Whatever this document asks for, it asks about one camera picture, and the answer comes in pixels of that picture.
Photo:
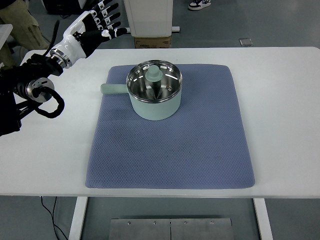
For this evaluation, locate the white pedestal cabinet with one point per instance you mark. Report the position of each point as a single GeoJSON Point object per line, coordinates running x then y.
{"type": "Point", "coordinates": [150, 18]}

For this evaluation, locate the black equipment case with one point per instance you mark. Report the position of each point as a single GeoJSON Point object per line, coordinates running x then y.
{"type": "Point", "coordinates": [67, 7]}

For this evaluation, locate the green pot with handle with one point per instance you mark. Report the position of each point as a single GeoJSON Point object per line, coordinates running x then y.
{"type": "Point", "coordinates": [148, 111]}

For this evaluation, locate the white table frame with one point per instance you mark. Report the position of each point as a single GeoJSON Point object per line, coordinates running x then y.
{"type": "Point", "coordinates": [79, 213]}

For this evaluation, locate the metal base plate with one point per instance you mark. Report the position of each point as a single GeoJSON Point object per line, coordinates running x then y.
{"type": "Point", "coordinates": [171, 229]}

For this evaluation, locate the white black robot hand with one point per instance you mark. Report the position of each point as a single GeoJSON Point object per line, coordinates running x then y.
{"type": "Point", "coordinates": [94, 26]}

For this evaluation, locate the grey floor socket plate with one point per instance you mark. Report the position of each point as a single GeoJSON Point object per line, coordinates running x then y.
{"type": "Point", "coordinates": [246, 42]}

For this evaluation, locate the black white sneaker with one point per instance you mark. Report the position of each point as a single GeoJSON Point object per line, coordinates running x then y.
{"type": "Point", "coordinates": [197, 5]}

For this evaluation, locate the blue textured mat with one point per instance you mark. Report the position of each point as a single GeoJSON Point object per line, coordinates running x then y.
{"type": "Point", "coordinates": [201, 146]}

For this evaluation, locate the person in khaki trousers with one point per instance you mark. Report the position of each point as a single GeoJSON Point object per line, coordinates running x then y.
{"type": "Point", "coordinates": [26, 30]}

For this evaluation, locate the cardboard box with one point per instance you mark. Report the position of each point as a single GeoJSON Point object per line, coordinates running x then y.
{"type": "Point", "coordinates": [152, 42]}

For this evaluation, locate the white side table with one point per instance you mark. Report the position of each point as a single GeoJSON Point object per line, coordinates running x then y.
{"type": "Point", "coordinates": [5, 30]}

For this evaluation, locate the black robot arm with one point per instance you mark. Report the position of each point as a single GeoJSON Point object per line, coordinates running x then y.
{"type": "Point", "coordinates": [27, 88]}

